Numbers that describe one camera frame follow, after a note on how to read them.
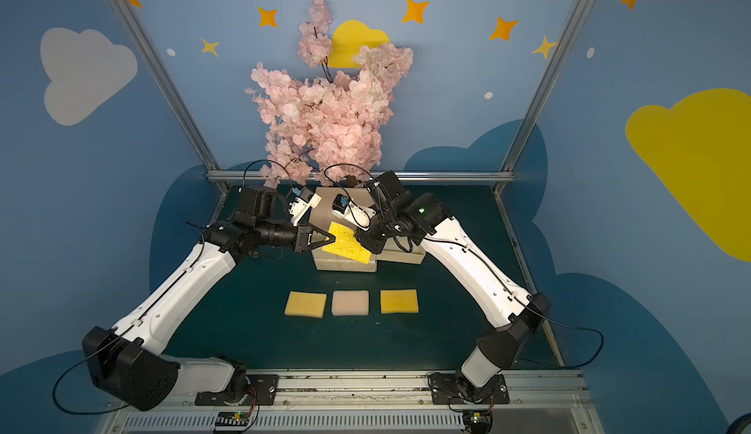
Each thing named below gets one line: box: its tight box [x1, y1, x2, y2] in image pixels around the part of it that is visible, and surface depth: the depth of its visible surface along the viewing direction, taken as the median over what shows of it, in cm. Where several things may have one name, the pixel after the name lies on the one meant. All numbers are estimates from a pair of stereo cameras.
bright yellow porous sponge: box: [322, 220, 372, 265], surface depth 72 cm
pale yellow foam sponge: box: [283, 290, 328, 319], surface depth 90 cm
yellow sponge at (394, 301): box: [380, 289, 420, 314], surface depth 91 cm
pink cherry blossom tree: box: [246, 0, 414, 189], surface depth 66 cm
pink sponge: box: [331, 290, 369, 316], surface depth 90 cm
